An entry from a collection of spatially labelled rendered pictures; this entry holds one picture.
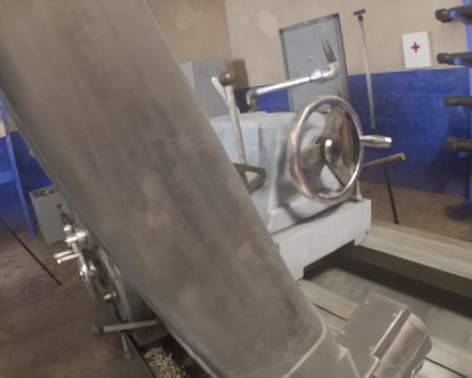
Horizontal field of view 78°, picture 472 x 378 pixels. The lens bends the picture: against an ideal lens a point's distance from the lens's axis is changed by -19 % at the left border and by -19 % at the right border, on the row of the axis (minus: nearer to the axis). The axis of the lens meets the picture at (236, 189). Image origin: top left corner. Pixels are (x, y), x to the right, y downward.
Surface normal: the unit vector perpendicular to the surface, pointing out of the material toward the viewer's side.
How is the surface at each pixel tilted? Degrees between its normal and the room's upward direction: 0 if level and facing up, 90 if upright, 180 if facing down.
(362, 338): 25
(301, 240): 90
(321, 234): 90
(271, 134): 82
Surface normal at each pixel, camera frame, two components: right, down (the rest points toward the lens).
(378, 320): -0.47, -0.76
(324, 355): 0.57, 0.12
